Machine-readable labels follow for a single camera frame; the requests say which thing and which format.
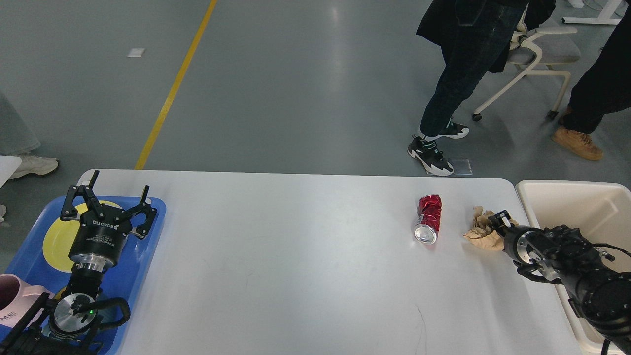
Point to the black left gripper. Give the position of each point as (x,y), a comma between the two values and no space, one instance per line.
(101,239)

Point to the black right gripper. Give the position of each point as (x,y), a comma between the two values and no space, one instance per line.
(515,243)

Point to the brown paper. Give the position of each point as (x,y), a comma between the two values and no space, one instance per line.
(481,234)

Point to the yellow plate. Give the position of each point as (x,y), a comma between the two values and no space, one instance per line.
(59,236)

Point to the crushed red can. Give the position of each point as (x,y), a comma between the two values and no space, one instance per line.
(427,226)

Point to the pink mug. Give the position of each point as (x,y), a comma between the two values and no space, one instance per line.
(16,297)

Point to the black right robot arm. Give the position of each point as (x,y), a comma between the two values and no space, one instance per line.
(562,256)

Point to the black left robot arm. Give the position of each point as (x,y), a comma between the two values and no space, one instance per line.
(80,271)

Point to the right floor outlet plate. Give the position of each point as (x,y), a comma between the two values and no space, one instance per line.
(461,166)

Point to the white waste bin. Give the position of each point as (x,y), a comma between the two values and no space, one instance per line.
(601,211)

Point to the person in light clothes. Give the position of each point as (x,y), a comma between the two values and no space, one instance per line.
(18,139)

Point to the person with tan boots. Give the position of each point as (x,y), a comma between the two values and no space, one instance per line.
(604,89)

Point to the white office chair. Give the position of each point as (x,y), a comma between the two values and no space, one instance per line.
(537,50)

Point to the person in dark jeans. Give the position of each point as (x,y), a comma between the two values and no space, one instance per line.
(455,85)

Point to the black jacket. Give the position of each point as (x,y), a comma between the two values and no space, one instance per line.
(480,29)

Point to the white desk leg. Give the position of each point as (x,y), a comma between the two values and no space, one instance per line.
(605,11)

